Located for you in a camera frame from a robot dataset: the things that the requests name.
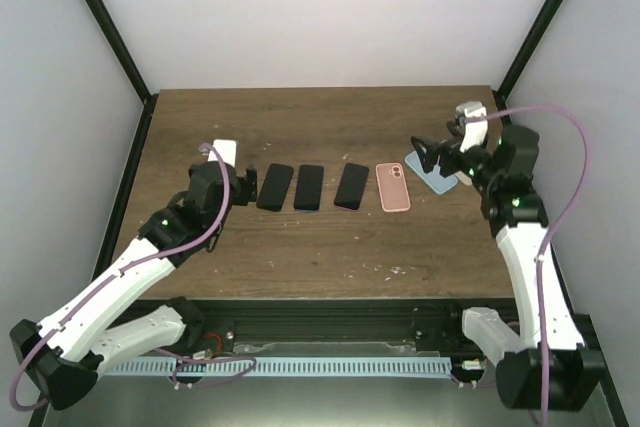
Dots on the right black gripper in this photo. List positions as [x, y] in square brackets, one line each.
[448, 149]

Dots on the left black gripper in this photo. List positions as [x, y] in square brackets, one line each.
[247, 188]

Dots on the light blue phone case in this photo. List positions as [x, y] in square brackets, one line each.
[432, 179]

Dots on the phone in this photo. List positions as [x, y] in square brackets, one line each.
[351, 187]
[275, 187]
[309, 188]

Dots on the pink phone case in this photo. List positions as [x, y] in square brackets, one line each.
[392, 188]

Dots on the beige phone case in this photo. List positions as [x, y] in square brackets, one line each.
[463, 178]

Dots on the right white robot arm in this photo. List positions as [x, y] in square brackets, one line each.
[545, 362]

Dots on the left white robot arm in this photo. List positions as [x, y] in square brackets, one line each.
[67, 352]

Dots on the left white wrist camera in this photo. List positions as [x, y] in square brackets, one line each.
[227, 150]

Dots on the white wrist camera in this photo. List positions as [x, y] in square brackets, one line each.
[227, 150]
[472, 117]

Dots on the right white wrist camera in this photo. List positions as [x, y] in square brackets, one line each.
[472, 117]

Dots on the right black frame post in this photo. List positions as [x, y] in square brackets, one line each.
[536, 32]

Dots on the black frame post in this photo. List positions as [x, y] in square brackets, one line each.
[116, 42]
[536, 32]

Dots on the left black table edge rail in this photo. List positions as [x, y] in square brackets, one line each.
[114, 225]

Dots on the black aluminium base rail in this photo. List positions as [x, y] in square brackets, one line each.
[427, 323]

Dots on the light blue slotted cable duct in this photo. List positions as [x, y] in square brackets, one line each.
[401, 367]

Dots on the left black frame post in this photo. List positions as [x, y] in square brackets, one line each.
[116, 42]

